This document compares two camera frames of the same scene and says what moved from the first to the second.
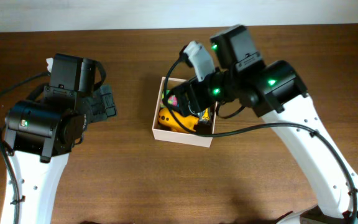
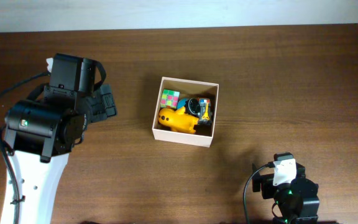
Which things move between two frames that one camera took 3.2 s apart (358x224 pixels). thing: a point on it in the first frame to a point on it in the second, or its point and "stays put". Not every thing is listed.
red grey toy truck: [204, 116] stays put
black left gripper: [105, 101] stays put
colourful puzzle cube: [172, 99] stays put
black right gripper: [184, 97] to [257, 182]
